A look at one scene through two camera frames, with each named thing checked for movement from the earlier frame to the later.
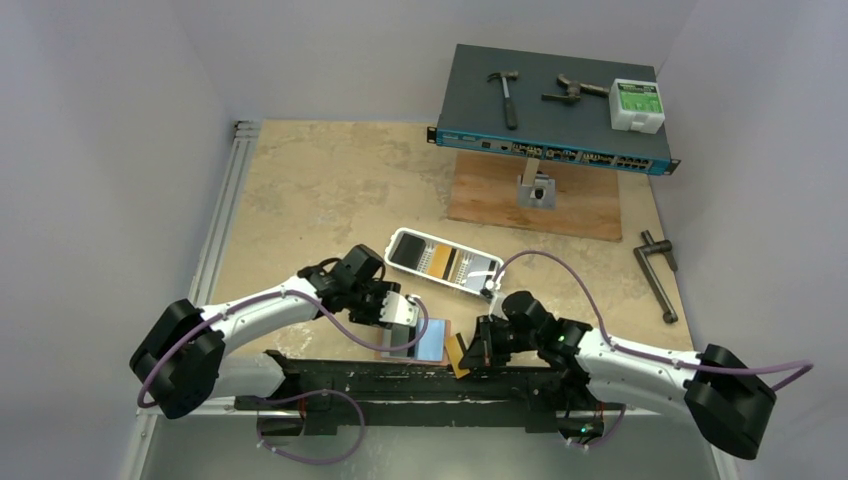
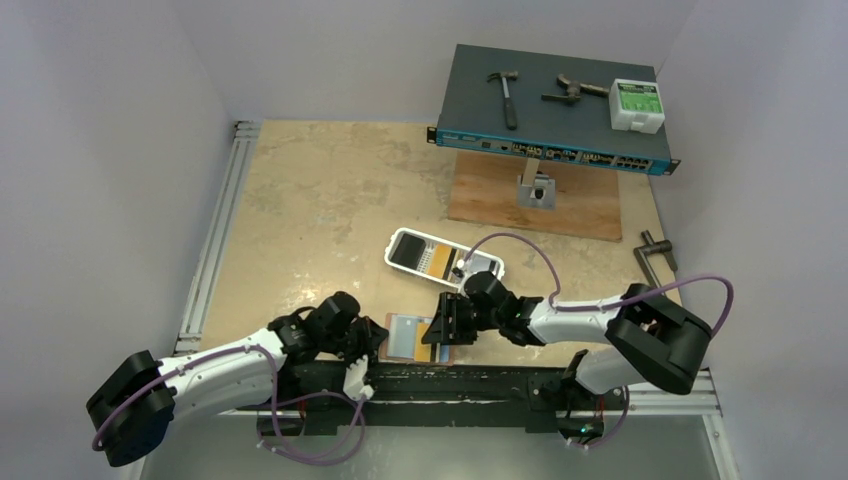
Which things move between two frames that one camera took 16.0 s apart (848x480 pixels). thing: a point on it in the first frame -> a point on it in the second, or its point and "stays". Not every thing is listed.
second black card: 409,252 stays
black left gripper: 373,317 -> 372,335
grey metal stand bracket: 535,189 stays
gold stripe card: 455,353 -> 422,352
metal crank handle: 654,245 stays
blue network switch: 472,113 stays
